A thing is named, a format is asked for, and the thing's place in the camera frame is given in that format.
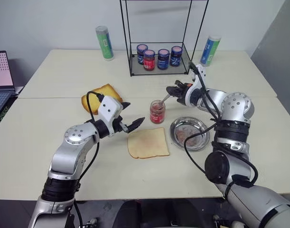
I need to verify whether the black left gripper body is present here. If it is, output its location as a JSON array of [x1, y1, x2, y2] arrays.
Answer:
[[108, 115, 129, 138]]

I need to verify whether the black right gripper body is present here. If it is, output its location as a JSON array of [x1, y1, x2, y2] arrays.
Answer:
[[176, 81, 193, 105]]

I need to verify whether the metal spoon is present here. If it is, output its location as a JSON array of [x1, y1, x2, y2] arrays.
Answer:
[[158, 94, 171, 110]]

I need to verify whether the yellow toasted bread slice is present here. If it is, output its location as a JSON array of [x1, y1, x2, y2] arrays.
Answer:
[[81, 83, 124, 116]]

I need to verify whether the white bread slice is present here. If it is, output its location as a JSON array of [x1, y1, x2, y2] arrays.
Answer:
[[127, 127, 171, 160]]

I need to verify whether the open red-label jam jar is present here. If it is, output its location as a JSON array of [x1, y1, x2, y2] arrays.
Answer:
[[149, 99, 166, 124]]

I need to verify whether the blue-label jam jar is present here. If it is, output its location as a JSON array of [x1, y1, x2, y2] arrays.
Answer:
[[157, 48, 170, 71], [170, 46, 183, 67], [136, 43, 149, 66]]

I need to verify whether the closed red-label jam jar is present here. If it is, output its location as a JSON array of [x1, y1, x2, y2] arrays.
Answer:
[[143, 49, 156, 72]]

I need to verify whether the round steel plate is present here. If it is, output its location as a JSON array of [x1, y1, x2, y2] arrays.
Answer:
[[169, 116, 210, 152]]

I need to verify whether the green blue cylindrical canister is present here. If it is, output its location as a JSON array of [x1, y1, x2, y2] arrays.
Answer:
[[95, 25, 115, 62], [199, 35, 222, 67]]

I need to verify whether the open laptop computer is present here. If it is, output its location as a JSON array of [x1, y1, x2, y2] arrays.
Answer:
[[0, 50, 19, 129]]

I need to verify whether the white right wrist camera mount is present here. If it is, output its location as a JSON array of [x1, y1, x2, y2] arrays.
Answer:
[[184, 63, 207, 107]]

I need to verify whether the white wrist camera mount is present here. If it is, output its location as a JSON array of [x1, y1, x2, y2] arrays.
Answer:
[[98, 95, 124, 124], [184, 63, 207, 107]]

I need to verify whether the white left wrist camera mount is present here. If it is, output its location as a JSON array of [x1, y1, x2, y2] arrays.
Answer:
[[98, 95, 124, 124]]

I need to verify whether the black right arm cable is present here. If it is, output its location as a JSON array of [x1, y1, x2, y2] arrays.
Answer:
[[184, 61, 258, 186]]

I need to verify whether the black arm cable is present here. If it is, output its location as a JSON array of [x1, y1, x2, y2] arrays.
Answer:
[[184, 61, 258, 186], [72, 91, 105, 228]]

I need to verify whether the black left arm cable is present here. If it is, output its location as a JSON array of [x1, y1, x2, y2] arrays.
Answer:
[[72, 91, 105, 228]]

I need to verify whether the black wire frame rack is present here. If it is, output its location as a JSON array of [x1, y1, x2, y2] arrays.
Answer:
[[119, 0, 210, 77]]

